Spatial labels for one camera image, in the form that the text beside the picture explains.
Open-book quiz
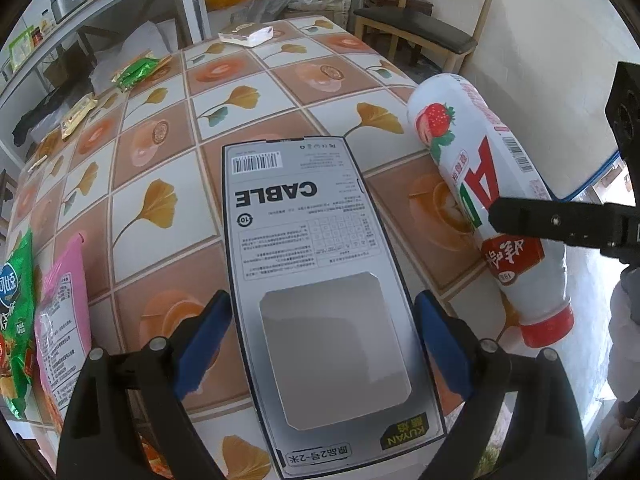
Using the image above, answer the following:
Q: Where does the green packet on shelf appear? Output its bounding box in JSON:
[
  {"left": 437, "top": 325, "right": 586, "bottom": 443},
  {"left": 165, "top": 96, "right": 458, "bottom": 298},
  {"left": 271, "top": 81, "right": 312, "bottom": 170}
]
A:
[{"left": 9, "top": 25, "right": 36, "bottom": 72}]

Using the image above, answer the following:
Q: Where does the brown white tissue pack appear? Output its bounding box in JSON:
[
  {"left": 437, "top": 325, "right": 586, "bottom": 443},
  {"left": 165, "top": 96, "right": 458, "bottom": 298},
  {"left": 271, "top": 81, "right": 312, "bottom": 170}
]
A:
[{"left": 218, "top": 22, "right": 275, "bottom": 49}]

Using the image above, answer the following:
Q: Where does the wooden chair dark seat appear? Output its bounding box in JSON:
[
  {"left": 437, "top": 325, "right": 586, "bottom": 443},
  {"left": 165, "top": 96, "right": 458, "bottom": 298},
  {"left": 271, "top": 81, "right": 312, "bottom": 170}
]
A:
[{"left": 352, "top": 0, "right": 506, "bottom": 74}]

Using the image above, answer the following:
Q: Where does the large white bag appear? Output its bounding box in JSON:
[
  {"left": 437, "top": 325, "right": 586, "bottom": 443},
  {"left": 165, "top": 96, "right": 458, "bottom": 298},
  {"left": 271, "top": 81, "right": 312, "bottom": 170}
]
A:
[{"left": 90, "top": 20, "right": 181, "bottom": 96}]

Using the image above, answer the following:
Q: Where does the small cardboard box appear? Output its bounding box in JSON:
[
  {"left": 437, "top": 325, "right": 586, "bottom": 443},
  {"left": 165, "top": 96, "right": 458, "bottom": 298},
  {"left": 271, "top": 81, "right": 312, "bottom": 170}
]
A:
[{"left": 45, "top": 55, "right": 96, "bottom": 92}]

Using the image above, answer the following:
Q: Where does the patterned tablecloth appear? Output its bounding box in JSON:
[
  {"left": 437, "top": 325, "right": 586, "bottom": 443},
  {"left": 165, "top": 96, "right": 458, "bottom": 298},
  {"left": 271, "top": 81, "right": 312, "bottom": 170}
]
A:
[{"left": 0, "top": 17, "right": 506, "bottom": 480}]

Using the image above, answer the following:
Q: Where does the clear plastic bag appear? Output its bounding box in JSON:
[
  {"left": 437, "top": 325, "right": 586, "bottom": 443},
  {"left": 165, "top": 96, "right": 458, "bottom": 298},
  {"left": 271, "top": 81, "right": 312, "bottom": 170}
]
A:
[{"left": 245, "top": 0, "right": 292, "bottom": 24}]

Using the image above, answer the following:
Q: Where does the large green snack packet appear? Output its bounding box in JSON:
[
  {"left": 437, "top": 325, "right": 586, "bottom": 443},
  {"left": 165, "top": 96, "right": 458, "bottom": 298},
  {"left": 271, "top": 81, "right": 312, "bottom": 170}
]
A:
[{"left": 0, "top": 227, "right": 39, "bottom": 422}]

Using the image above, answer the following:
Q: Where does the small green packet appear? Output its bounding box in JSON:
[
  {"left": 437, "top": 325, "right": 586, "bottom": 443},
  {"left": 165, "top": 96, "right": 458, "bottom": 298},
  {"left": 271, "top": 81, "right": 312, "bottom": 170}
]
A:
[{"left": 111, "top": 50, "right": 174, "bottom": 92}]

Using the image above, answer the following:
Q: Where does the pink white packet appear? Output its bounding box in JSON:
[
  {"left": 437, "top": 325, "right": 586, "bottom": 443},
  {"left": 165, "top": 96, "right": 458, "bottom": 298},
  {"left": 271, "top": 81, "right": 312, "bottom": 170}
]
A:
[{"left": 34, "top": 232, "right": 93, "bottom": 432}]

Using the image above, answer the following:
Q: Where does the white strawberry drink bottle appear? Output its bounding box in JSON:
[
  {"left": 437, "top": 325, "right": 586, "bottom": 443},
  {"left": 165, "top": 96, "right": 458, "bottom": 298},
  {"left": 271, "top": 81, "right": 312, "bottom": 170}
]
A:
[{"left": 406, "top": 74, "right": 574, "bottom": 349}]

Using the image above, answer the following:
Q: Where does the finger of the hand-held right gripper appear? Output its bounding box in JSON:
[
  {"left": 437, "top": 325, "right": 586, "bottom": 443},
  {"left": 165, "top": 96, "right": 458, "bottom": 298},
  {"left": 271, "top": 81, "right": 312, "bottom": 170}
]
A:
[{"left": 487, "top": 197, "right": 626, "bottom": 250}]

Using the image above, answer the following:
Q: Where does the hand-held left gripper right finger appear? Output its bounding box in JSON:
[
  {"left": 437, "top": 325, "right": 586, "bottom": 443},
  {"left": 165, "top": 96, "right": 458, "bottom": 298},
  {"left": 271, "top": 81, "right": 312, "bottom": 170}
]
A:
[{"left": 414, "top": 290, "right": 589, "bottom": 480}]

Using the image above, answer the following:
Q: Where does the white grey cable box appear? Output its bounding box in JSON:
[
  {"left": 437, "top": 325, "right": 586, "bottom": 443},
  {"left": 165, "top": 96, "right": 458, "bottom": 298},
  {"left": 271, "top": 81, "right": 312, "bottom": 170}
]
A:
[{"left": 221, "top": 135, "right": 446, "bottom": 479}]

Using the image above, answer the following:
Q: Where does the white shelf table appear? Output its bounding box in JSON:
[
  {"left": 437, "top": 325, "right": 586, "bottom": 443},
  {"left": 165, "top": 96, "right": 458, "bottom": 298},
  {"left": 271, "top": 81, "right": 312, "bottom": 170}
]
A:
[{"left": 0, "top": 0, "right": 211, "bottom": 161}]

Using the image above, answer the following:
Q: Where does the black cloth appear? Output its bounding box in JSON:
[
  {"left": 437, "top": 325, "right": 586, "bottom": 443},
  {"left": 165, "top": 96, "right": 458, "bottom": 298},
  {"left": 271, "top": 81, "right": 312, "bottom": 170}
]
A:
[{"left": 12, "top": 92, "right": 76, "bottom": 143}]

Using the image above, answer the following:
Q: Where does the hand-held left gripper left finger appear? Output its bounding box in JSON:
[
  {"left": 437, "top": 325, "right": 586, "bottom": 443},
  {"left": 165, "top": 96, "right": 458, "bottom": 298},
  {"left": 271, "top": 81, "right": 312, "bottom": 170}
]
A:
[{"left": 57, "top": 289, "right": 234, "bottom": 480}]

